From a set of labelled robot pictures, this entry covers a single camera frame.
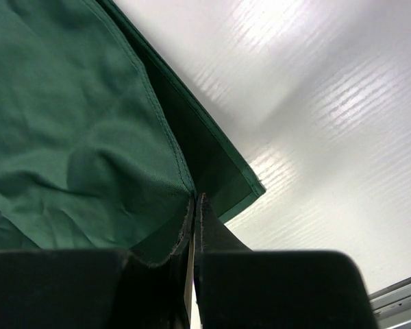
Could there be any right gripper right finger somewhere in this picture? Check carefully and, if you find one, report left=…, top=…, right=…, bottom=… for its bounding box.
left=194, top=195, right=377, bottom=328

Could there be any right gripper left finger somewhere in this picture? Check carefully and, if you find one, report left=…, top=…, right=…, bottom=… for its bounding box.
left=0, top=199, right=195, bottom=328

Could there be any dark green cloth napkin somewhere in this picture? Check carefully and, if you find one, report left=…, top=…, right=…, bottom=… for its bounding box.
left=0, top=1, right=264, bottom=262

